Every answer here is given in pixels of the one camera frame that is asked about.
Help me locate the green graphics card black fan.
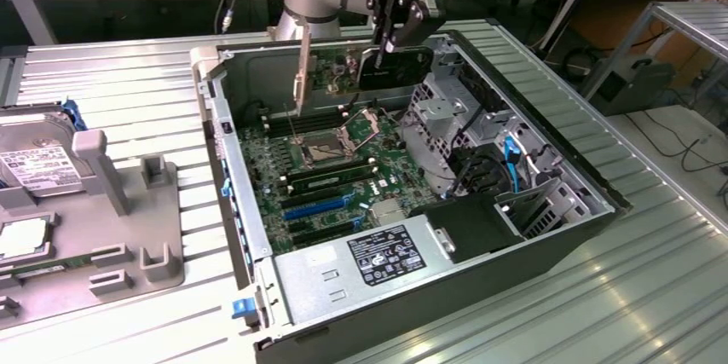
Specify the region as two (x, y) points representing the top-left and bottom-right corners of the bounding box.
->
(291, 18), (436, 118)

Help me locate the silver metal disk bay cage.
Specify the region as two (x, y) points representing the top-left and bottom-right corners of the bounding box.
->
(405, 70), (515, 195)

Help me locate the metal socket cover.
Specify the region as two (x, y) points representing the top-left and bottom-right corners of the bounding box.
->
(337, 107), (395, 154)

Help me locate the black RAM slot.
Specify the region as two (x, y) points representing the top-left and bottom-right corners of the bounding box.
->
(261, 107), (349, 124)
(264, 114), (345, 131)

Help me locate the thin metal locking lever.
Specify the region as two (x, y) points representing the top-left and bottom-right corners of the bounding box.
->
(283, 102), (301, 144)

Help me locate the CPU socket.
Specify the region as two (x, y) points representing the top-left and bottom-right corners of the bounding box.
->
(291, 130), (359, 170)

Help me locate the green RAM stick in slot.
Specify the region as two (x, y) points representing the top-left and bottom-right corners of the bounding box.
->
(288, 166), (372, 193)

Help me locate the green motherboard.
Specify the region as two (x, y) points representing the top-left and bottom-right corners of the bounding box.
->
(236, 107), (423, 254)

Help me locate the black box device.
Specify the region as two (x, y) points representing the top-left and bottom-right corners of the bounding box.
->
(587, 56), (679, 116)

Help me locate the black expansion slot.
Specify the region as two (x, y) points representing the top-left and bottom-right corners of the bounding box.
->
(291, 224), (359, 246)
(285, 216), (355, 234)
(276, 190), (344, 211)

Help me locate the silver chipset heatsink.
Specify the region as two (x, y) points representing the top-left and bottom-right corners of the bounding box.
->
(368, 199), (408, 222)

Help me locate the blue expansion slot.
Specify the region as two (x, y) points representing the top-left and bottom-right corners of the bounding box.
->
(283, 197), (351, 221)

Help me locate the silver power supply with label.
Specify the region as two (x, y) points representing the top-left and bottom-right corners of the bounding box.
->
(271, 214), (457, 327)

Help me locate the black open PC case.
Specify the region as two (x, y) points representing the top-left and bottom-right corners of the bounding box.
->
(189, 29), (636, 364)

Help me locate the silver hard disk with label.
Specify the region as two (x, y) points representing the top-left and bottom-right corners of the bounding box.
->
(0, 109), (93, 199)

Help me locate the grey plastic parts rack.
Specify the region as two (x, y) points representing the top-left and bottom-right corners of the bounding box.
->
(0, 128), (187, 332)

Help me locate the blue case latch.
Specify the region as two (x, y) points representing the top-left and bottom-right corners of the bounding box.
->
(228, 297), (255, 319)

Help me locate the green loose RAM stick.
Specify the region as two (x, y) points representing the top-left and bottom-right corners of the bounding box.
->
(0, 252), (96, 282)

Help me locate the silver CPU chip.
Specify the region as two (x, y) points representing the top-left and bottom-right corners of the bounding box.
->
(0, 217), (51, 261)

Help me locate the black coiled cable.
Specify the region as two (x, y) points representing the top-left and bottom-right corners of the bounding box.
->
(561, 45), (600, 80)

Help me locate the blue SATA wire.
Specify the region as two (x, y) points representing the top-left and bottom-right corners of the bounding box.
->
(501, 135), (523, 195)

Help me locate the aluminium slat table frame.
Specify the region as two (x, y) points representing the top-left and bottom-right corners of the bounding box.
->
(581, 0), (728, 106)

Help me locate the thin black cable loop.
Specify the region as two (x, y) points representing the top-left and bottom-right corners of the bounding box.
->
(641, 107), (728, 174)

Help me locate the blue plastic disk bracket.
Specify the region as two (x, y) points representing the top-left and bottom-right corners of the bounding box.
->
(59, 98), (88, 133)

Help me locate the dark grey metal frame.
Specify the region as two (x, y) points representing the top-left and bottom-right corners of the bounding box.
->
(0, 45), (29, 107)

